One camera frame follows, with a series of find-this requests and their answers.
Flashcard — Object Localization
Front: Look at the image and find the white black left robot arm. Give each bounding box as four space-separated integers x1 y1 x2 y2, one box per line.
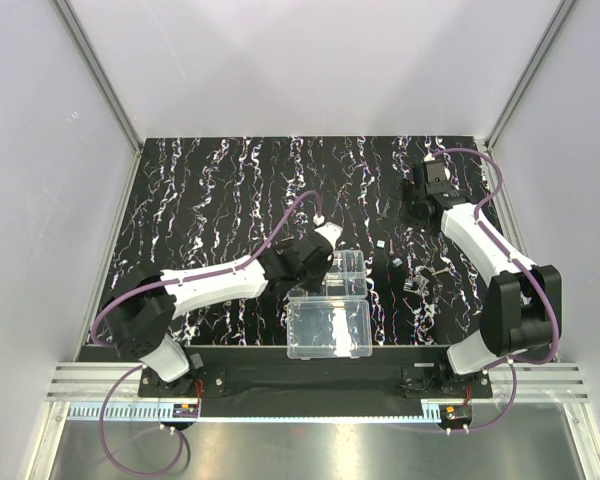
94 226 338 384

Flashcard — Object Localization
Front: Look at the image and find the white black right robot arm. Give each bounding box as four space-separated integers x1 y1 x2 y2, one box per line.
383 152 562 392

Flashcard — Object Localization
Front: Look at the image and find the clear plastic organizer box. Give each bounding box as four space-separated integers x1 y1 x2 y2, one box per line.
285 250 372 360

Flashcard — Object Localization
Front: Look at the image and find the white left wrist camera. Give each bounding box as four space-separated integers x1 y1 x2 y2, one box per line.
314 222 343 250

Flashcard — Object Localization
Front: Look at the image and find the aluminium frame profile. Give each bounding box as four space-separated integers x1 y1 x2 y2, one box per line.
50 0 144 155

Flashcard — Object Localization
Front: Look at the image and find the grey cable duct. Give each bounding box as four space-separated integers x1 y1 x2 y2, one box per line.
67 400 442 425

